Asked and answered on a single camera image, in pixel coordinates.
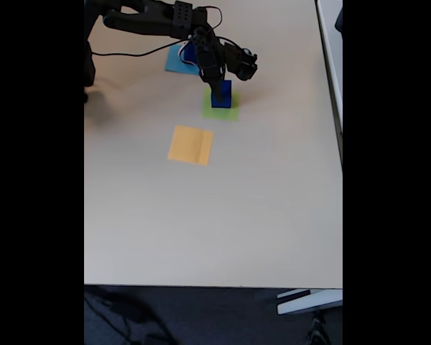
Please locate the largest blue cube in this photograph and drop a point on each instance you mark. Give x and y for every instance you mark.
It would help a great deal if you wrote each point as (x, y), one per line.
(227, 97)

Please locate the white table foot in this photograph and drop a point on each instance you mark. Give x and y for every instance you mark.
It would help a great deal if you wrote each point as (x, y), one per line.
(309, 303)

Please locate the medium blue cube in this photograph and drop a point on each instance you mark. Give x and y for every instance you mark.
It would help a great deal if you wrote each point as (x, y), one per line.
(190, 54)

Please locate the orange paper square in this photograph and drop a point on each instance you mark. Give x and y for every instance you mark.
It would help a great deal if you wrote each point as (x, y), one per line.
(186, 145)

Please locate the blue paper square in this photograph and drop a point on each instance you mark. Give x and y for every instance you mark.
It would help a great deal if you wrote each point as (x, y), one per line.
(171, 64)

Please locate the dark blue object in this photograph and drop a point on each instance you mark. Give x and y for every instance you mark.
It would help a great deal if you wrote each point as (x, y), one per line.
(339, 19)

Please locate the green paper square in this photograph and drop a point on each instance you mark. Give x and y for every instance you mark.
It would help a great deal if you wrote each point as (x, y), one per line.
(233, 114)

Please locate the black camera box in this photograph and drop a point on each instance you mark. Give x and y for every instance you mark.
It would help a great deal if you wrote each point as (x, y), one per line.
(242, 61)

